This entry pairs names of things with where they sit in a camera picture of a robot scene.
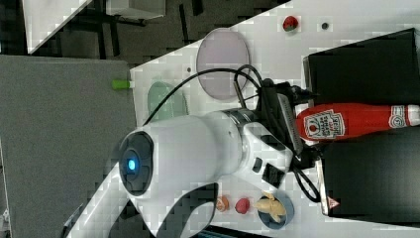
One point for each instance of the red toy strawberry far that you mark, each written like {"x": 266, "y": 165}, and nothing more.
{"x": 290, "y": 24}

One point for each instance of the toy orange half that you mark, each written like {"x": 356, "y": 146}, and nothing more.
{"x": 222, "y": 203}

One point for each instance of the red Heinz ketchup bottle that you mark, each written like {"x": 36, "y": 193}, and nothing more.
{"x": 339, "y": 121}

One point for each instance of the grey floor mat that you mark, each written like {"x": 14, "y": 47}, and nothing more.
{"x": 60, "y": 120}

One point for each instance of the green oval colander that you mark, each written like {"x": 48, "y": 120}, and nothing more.
{"x": 174, "y": 106}

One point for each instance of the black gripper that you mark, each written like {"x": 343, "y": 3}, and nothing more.
{"x": 276, "y": 107}

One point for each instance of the round lilac plate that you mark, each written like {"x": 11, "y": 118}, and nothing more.
{"x": 221, "y": 48}

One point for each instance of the green marker stub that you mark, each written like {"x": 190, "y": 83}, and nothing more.
{"x": 118, "y": 84}

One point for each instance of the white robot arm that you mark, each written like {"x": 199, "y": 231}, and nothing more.
{"x": 170, "y": 169}

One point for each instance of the yellow toy banana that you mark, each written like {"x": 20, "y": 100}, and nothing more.
{"x": 271, "y": 206}

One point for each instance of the blue bowl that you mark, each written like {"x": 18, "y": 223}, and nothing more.
{"x": 285, "y": 219}

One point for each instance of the red toy strawberry near bowl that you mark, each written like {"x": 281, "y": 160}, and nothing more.
{"x": 242, "y": 206}

